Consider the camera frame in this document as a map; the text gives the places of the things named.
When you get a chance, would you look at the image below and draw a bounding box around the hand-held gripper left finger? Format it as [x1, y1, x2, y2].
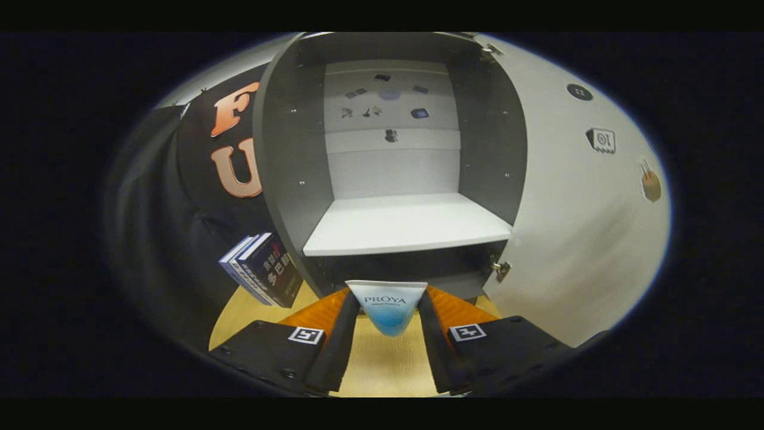
[209, 288, 361, 396]

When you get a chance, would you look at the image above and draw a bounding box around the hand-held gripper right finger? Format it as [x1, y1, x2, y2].
[417, 285, 574, 396]

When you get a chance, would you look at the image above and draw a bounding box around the white blue cosmetic tube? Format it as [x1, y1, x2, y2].
[345, 279, 428, 337]

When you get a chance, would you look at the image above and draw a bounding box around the dark blue book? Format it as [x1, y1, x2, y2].
[230, 233, 304, 309]

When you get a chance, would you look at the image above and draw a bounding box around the white cabinet shelf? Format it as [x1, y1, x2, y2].
[303, 192, 513, 257]

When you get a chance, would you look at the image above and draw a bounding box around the white blue book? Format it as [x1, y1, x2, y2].
[218, 235, 272, 305]

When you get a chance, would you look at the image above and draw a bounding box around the dark grey cabinet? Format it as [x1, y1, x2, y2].
[252, 32, 529, 299]

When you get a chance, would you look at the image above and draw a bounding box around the black backdrop cloth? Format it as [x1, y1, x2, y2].
[104, 63, 275, 353]

